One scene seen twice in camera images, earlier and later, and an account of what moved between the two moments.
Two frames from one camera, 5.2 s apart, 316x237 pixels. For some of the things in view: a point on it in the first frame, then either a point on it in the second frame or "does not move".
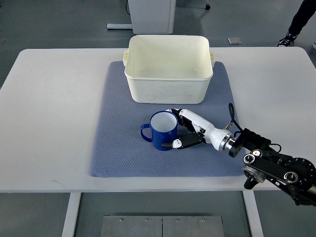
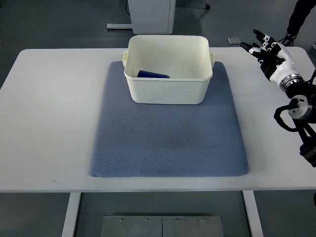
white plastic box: [169, 69] does not move
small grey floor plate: [234, 41] does not move
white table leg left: [73, 207] does not move
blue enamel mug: [162, 129] -> [144, 74]
